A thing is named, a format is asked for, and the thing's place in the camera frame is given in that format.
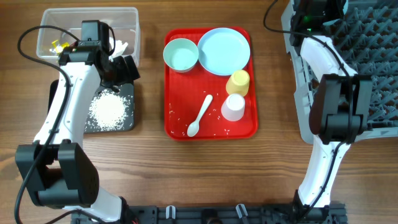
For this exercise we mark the red serving tray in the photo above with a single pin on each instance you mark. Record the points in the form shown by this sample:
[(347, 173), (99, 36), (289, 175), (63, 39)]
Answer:
[(184, 94)]

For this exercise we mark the yellow plastic cup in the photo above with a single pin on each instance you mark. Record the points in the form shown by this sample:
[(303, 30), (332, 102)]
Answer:
[(238, 83)]

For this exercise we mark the green bowl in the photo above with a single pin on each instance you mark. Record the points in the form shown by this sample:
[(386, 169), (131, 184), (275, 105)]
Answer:
[(181, 55)]

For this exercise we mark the clear plastic bin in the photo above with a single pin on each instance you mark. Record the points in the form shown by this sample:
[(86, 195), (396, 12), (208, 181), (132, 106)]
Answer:
[(123, 20)]

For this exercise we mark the white plastic cup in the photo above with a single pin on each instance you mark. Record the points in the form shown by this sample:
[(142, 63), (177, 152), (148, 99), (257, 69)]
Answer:
[(233, 107)]

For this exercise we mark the white rice pile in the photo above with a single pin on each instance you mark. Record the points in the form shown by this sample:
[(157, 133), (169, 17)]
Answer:
[(107, 110)]

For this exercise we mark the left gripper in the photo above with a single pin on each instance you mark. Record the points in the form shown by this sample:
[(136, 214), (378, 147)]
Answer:
[(124, 76)]

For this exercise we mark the grey dishwasher rack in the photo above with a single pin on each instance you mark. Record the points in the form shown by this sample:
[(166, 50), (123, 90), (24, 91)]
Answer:
[(366, 39)]

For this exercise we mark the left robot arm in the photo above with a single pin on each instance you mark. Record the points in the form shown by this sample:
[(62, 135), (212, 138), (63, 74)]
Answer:
[(55, 170)]

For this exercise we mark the white plastic spoon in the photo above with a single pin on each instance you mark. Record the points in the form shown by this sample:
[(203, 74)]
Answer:
[(194, 127)]

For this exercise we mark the yellow snack wrapper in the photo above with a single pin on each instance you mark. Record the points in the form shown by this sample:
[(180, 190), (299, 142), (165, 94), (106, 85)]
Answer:
[(58, 47)]

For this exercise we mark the white tissue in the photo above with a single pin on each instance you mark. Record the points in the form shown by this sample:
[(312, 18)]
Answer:
[(119, 45)]

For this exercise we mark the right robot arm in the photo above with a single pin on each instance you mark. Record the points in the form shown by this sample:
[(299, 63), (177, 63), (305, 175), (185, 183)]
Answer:
[(339, 110)]

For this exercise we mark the light blue bowl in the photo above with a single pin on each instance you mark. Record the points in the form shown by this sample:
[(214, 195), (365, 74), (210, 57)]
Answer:
[(330, 23)]

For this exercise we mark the black plastic tray bin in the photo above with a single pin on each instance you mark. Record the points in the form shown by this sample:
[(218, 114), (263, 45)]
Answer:
[(127, 118)]

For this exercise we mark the light blue plate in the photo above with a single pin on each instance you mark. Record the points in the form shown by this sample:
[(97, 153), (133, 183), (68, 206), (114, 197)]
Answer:
[(223, 51)]

